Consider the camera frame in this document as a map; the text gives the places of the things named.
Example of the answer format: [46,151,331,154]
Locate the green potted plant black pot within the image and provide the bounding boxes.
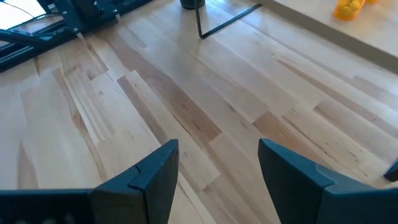
[179,0,206,10]

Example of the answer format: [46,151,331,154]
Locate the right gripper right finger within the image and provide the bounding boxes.
[257,138,376,224]

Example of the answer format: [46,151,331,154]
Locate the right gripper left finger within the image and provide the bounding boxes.
[91,139,180,224]

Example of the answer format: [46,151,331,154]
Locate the black aluminium table frame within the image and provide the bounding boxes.
[0,0,155,73]

